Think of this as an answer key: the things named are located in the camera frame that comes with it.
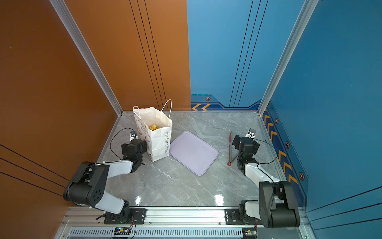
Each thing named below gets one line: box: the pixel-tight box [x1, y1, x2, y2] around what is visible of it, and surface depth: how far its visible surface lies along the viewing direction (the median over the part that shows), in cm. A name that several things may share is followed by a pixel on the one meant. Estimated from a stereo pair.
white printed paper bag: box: [132, 99, 173, 162], surface depth 87 cm
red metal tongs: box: [227, 131, 240, 167], surface depth 96 cm
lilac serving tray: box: [169, 130, 219, 177], surface depth 97 cm
